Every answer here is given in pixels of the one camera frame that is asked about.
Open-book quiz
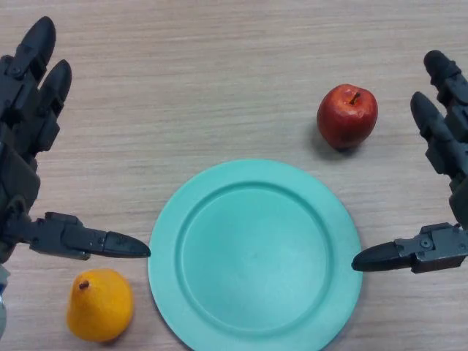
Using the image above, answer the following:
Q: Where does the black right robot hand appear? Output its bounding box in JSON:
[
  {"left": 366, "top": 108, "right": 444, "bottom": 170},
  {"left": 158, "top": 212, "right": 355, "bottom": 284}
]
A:
[{"left": 350, "top": 50, "right": 468, "bottom": 274}]

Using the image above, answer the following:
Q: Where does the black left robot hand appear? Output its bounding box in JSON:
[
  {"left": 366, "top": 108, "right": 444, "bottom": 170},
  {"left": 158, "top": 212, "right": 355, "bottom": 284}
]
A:
[{"left": 0, "top": 15, "right": 152, "bottom": 265}]

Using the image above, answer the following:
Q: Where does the red apple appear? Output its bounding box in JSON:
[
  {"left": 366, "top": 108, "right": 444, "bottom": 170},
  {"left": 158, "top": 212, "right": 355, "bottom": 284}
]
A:
[{"left": 316, "top": 83, "right": 379, "bottom": 151}]

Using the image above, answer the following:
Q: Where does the green round plate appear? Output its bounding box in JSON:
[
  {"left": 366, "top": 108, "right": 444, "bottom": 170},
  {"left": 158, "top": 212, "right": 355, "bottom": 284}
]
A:
[{"left": 147, "top": 158, "right": 363, "bottom": 351}]

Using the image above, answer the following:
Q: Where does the yellow pear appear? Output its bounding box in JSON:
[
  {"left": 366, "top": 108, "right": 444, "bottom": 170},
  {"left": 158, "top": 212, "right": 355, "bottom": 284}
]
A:
[{"left": 66, "top": 268, "right": 135, "bottom": 344}]

